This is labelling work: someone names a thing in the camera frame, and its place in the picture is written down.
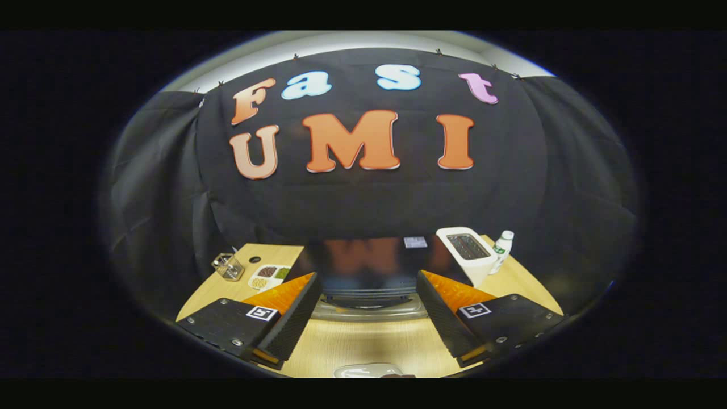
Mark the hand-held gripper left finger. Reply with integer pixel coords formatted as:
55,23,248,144
176,272,323,370

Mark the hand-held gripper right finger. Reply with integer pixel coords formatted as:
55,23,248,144
416,270,567,367

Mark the black toaster oven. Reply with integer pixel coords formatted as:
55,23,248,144
287,237,455,322

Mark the white pop-up toaster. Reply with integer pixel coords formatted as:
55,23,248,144
436,227,499,287

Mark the white divided snack dish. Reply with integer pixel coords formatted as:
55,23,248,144
248,264,293,291

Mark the clear glass holder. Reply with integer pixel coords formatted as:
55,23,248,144
211,253,245,282

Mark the white oval plate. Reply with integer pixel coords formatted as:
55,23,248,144
333,363,415,378

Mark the white plastic bottle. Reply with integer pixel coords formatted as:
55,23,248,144
490,230,515,275

